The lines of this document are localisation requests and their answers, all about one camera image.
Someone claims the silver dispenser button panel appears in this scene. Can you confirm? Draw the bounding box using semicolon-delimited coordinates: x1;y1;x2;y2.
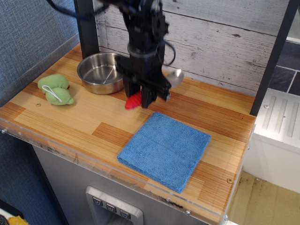
86;186;144;225

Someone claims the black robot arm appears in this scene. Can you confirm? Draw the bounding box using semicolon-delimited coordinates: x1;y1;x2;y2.
102;0;171;108

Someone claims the clear acrylic edge guard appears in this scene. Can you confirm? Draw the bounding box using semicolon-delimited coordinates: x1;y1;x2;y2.
0;115;255;225

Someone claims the yellow and black object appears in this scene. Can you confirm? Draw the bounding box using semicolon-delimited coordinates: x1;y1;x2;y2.
0;207;29;225

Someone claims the black right frame post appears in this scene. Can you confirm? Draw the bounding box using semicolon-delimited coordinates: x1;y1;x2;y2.
250;0;300;116

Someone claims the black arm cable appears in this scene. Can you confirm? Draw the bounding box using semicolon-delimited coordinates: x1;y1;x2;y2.
45;0;108;19

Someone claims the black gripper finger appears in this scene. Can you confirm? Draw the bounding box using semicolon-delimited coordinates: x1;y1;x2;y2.
123;75;141;98
141;86;157;108

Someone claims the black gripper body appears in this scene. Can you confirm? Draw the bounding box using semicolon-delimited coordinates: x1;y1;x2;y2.
116;42;172;101

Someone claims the white grooved cabinet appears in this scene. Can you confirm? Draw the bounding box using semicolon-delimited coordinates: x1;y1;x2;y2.
243;89;300;193

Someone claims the black frame post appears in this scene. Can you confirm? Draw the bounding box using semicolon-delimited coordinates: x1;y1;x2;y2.
74;0;99;59
250;0;300;116

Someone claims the stainless steel pan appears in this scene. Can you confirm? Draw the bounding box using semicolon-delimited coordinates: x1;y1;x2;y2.
77;53;123;95

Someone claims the black left frame post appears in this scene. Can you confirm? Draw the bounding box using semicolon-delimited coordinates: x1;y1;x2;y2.
74;0;99;59

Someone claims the red handled metal spoon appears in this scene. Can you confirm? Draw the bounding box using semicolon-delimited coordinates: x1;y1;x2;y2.
125;69;184;109

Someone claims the green plush toy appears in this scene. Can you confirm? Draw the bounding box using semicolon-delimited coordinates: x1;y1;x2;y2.
37;74;74;105

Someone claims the blue folded cloth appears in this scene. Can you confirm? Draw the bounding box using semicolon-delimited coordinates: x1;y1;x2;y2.
117;112;211;193

